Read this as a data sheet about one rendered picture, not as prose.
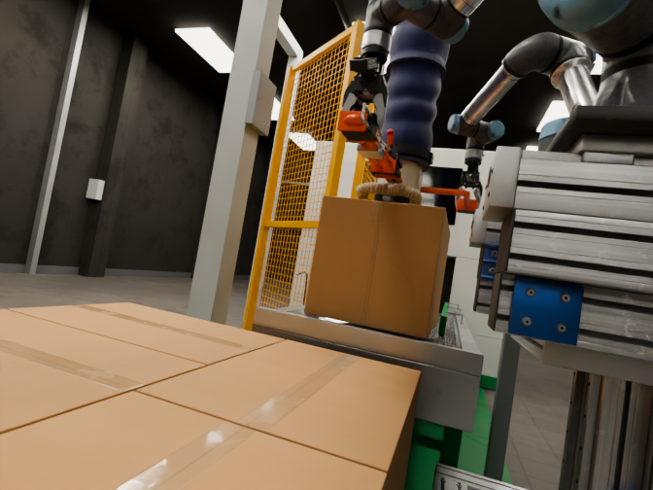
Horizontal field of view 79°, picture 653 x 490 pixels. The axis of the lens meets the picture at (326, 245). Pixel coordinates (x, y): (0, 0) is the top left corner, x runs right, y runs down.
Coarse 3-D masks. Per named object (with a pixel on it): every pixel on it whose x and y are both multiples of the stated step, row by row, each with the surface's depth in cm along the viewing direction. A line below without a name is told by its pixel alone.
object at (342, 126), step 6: (342, 114) 97; (348, 114) 96; (354, 114) 96; (360, 114) 95; (366, 114) 95; (342, 120) 97; (366, 120) 95; (342, 126) 97; (348, 126) 96; (354, 126) 96; (360, 126) 95; (342, 132) 98; (348, 132) 98; (354, 132) 97; (360, 132) 96; (366, 132) 96; (348, 138) 102; (354, 138) 101; (360, 138) 101; (366, 138) 100
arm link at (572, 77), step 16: (560, 48) 123; (576, 48) 123; (560, 64) 124; (576, 64) 121; (592, 64) 122; (560, 80) 125; (576, 80) 119; (592, 80) 119; (576, 96) 117; (592, 96) 114
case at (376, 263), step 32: (320, 224) 132; (352, 224) 128; (384, 224) 125; (416, 224) 121; (448, 224) 148; (320, 256) 130; (352, 256) 127; (384, 256) 124; (416, 256) 120; (320, 288) 129; (352, 288) 126; (384, 288) 123; (416, 288) 119; (352, 320) 125; (384, 320) 122; (416, 320) 118
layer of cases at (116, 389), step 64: (0, 320) 87; (64, 320) 96; (128, 320) 108; (192, 320) 122; (0, 384) 55; (64, 384) 58; (128, 384) 62; (192, 384) 67; (256, 384) 72; (320, 384) 78; (384, 384) 86; (0, 448) 40; (64, 448) 42; (128, 448) 44; (192, 448) 46; (256, 448) 48; (320, 448) 51; (384, 448) 54
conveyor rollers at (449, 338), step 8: (328, 320) 172; (336, 320) 179; (448, 320) 267; (368, 328) 166; (448, 328) 217; (408, 336) 161; (432, 336) 175; (440, 336) 175; (448, 336) 182; (448, 344) 156; (456, 344) 163
